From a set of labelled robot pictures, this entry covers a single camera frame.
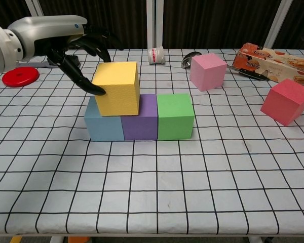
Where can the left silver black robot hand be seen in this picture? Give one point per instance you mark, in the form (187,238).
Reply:
(53,30)

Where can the red foam cube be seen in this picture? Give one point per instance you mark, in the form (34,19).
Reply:
(286,101)

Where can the yellow foam cube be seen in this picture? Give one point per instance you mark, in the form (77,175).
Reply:
(116,88)

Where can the pink foam cube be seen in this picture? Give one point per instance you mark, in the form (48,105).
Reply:
(207,72)

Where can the blue foam cube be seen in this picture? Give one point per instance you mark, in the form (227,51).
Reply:
(104,129)

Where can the purple foam cube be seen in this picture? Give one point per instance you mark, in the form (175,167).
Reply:
(142,124)

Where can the green foam cube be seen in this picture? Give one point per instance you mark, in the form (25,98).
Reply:
(174,119)

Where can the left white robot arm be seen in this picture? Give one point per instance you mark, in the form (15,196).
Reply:
(2,48)

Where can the orange biscuit box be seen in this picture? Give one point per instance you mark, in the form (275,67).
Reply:
(268,65)

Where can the red round plastic disc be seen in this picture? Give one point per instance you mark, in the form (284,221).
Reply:
(20,77)

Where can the small white jar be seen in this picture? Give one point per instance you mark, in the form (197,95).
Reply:
(155,55)

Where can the black pleated curtain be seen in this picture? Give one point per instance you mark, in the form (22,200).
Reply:
(192,22)

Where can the white black grid tablecloth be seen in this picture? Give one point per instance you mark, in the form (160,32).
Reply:
(152,189)

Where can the white slanted frame post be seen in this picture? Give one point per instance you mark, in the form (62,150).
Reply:
(36,7)
(276,25)

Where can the white upright frame post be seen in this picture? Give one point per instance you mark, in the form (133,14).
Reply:
(152,25)

